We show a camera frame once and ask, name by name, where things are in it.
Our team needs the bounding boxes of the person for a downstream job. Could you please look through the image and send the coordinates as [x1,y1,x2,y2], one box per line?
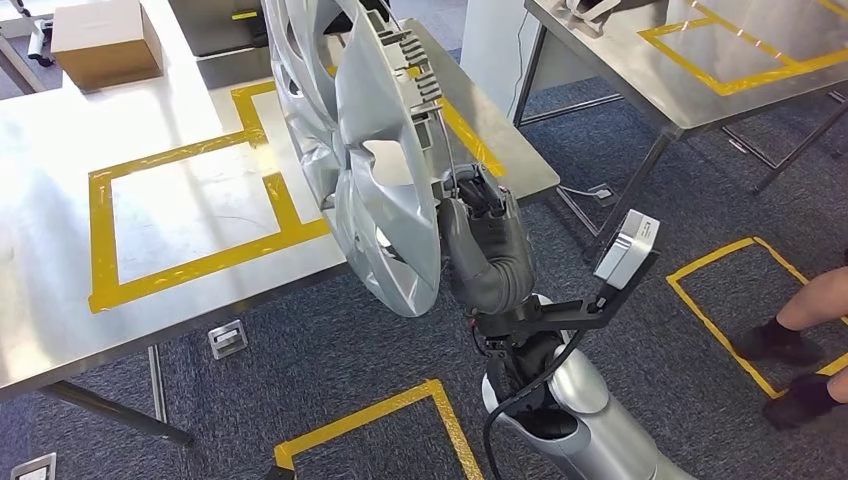
[731,248,848,432]

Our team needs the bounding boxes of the metal floor socket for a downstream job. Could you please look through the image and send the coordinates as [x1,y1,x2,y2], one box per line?
[207,319,250,361]
[9,452,58,480]

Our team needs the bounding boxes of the silver wheel cover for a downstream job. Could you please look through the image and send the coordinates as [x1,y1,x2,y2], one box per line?
[261,0,444,318]

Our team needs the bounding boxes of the yellow floor tape square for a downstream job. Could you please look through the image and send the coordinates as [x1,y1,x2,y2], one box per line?
[665,236,848,401]
[273,378,485,480]

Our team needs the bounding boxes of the yellow tape rectangle outline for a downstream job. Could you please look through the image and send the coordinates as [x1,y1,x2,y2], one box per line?
[87,62,508,314]

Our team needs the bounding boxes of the steel frame table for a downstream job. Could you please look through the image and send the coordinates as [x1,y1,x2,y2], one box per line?
[513,0,848,260]

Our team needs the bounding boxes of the short yellow tape strip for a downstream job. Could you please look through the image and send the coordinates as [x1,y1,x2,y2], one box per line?
[89,129,266,193]

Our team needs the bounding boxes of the steel workbench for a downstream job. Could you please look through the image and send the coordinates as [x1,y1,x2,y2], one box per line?
[0,0,561,445]

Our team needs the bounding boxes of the white cabinet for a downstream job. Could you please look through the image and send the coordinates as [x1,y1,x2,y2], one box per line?
[460,0,598,121]

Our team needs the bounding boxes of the thin black cable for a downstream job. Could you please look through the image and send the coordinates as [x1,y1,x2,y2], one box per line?
[506,9,529,121]

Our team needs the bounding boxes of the brown cardboard box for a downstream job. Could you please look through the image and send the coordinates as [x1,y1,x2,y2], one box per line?
[51,0,165,93]

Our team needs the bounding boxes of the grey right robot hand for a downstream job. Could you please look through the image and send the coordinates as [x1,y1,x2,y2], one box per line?
[438,163,538,296]

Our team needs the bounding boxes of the white curved part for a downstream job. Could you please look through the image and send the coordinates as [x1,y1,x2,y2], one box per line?
[563,0,624,31]

